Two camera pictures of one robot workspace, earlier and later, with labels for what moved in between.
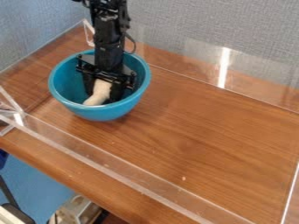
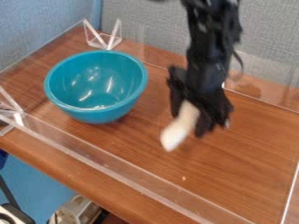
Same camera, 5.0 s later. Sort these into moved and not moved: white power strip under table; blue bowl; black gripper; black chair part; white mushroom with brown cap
Moved: black gripper; white mushroom with brown cap
Not moved: blue bowl; white power strip under table; black chair part
